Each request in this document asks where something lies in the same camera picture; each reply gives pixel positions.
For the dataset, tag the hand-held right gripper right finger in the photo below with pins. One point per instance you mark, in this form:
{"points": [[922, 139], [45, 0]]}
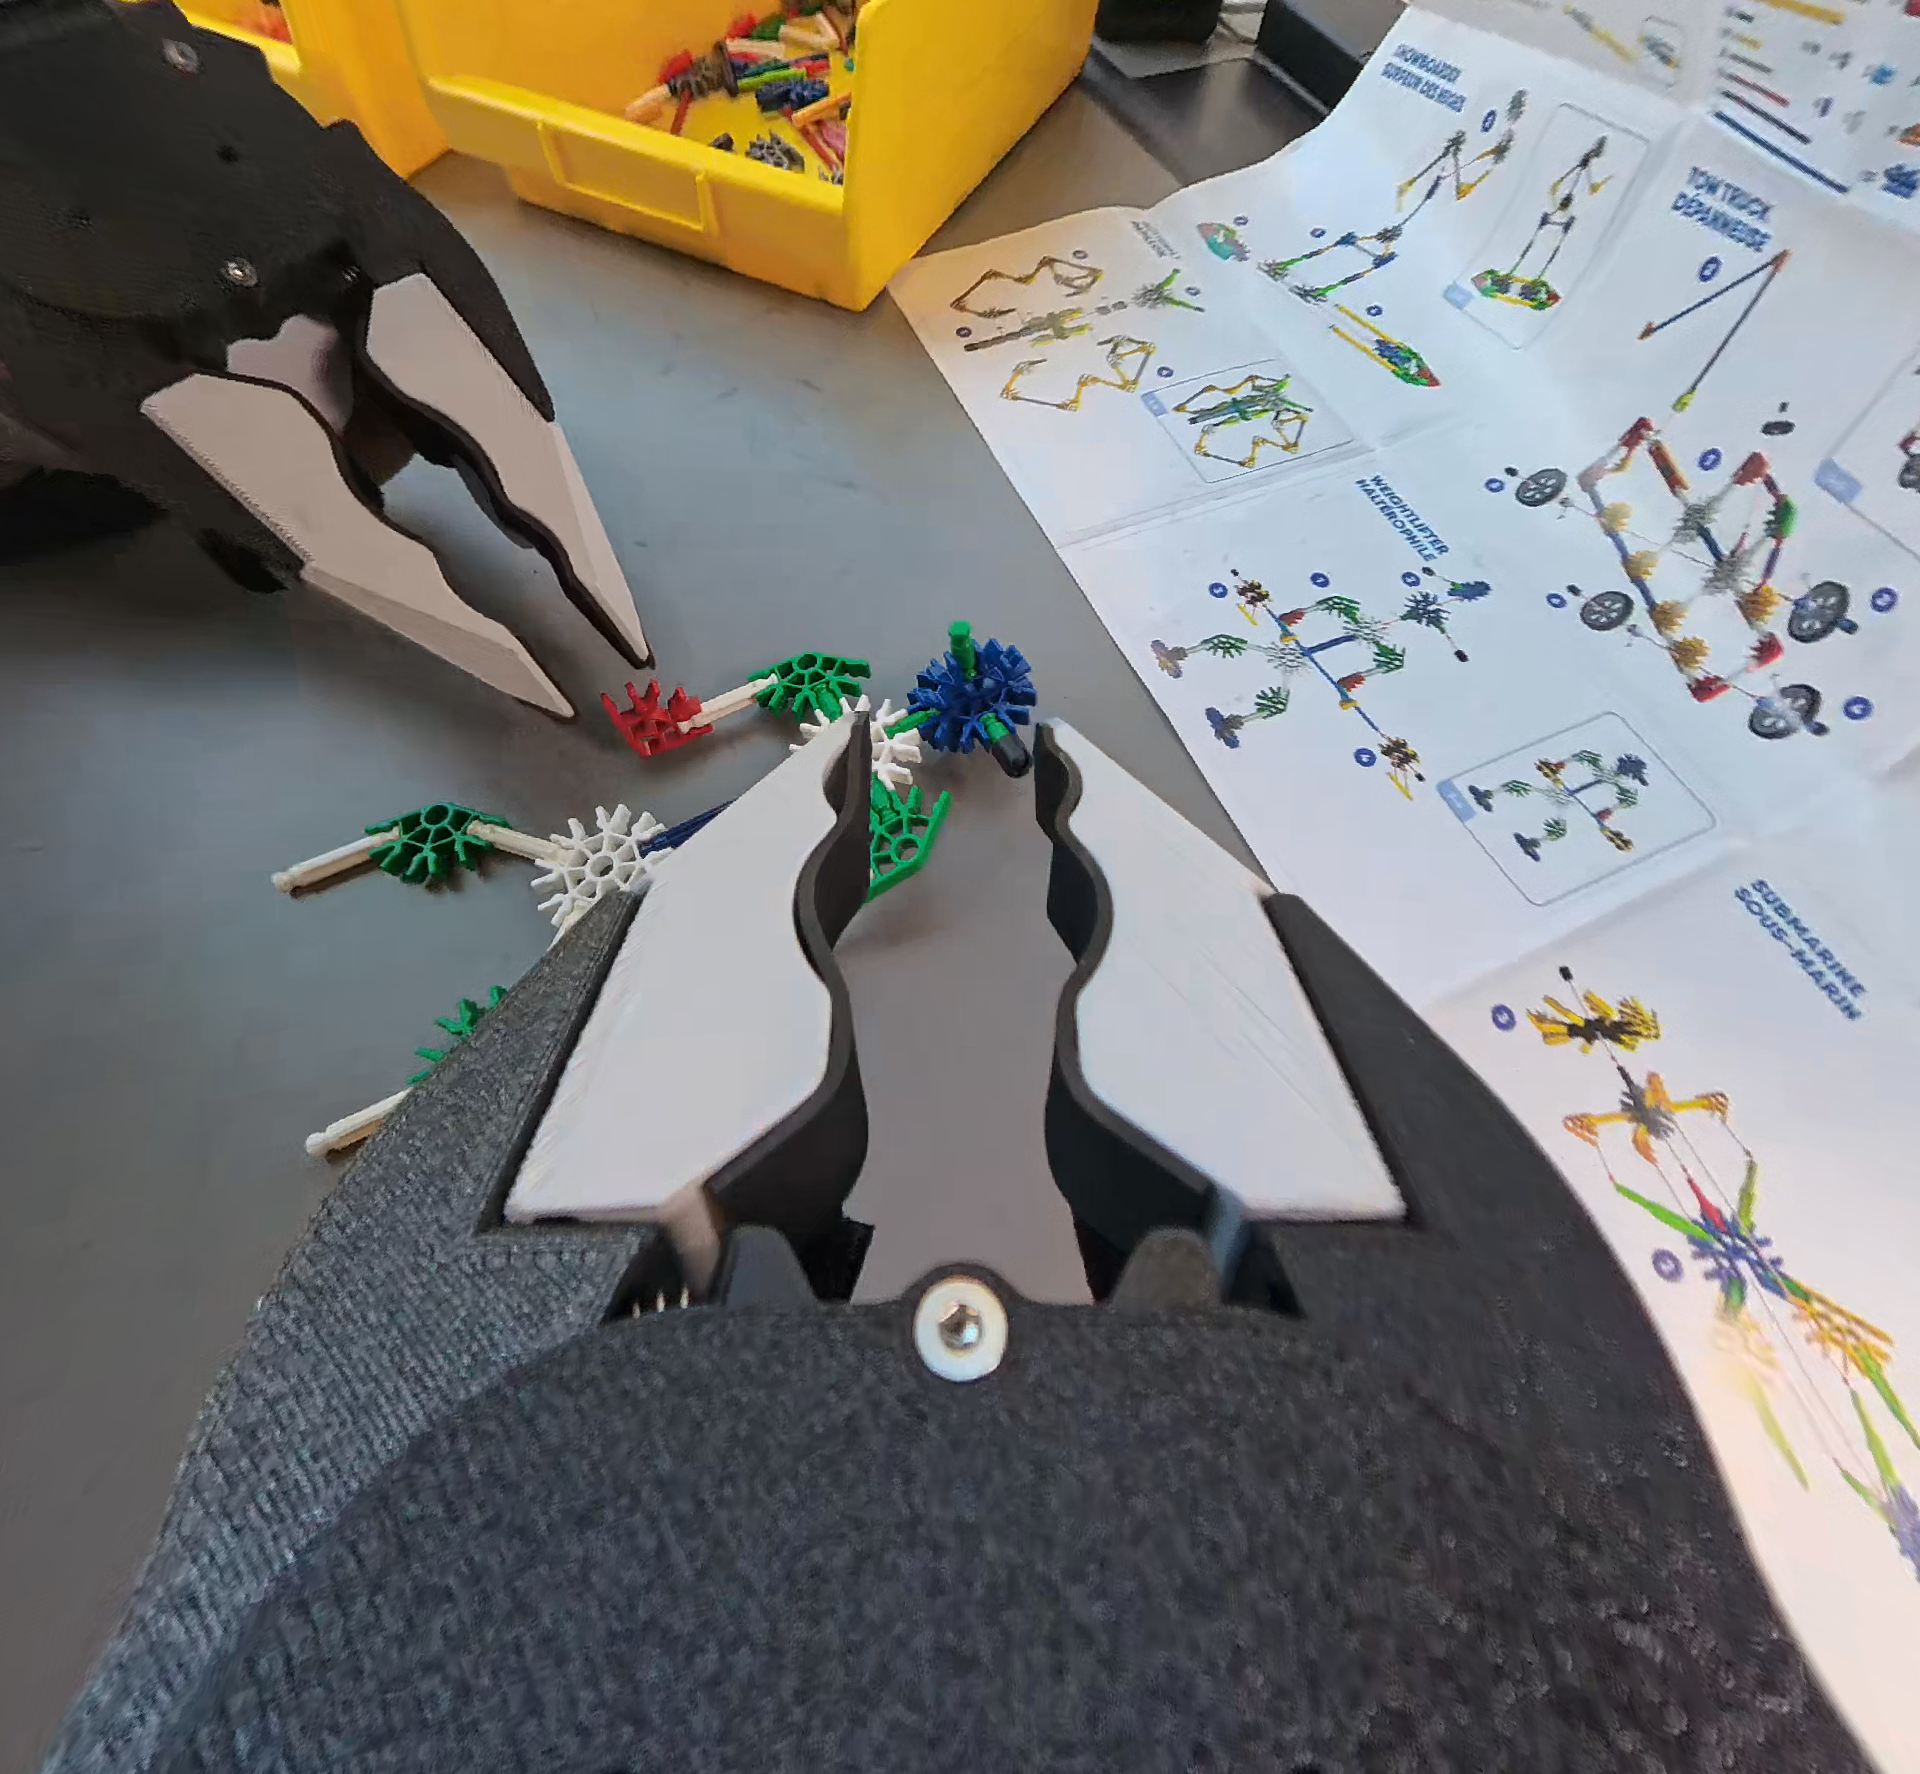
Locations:
{"points": [[1230, 1055]]}

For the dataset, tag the black flat mat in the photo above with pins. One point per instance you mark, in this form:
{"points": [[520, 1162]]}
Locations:
{"points": [[1185, 109]]}

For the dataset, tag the black mesh pad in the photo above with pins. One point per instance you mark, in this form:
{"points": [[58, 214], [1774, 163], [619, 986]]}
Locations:
{"points": [[61, 515]]}

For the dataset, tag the grey desk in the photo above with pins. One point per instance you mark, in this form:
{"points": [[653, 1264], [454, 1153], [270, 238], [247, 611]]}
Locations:
{"points": [[751, 455]]}

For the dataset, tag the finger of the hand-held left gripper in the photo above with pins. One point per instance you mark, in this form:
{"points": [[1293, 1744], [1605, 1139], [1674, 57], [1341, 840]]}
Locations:
{"points": [[481, 395], [300, 484]]}

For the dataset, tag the yellow plastic bin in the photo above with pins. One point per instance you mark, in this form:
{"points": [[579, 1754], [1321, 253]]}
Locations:
{"points": [[314, 5], [524, 5]]}

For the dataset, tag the black power adapter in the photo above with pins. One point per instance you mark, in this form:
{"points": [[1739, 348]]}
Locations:
{"points": [[1335, 35]]}

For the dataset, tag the construction toy figure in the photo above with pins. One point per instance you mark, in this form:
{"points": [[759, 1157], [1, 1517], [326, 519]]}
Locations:
{"points": [[960, 709]]}

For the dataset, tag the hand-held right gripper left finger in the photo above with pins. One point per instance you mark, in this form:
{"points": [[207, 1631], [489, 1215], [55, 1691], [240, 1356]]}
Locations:
{"points": [[691, 1055]]}

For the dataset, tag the red toy connector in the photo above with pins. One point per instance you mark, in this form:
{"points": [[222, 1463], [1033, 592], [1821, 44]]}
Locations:
{"points": [[644, 725]]}

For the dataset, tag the folded instruction sheet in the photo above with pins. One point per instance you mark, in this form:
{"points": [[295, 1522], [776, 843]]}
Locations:
{"points": [[1501, 905]]}

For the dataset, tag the pile of colourful toy pieces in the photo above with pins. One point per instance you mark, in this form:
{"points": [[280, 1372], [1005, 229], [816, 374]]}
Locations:
{"points": [[764, 78]]}

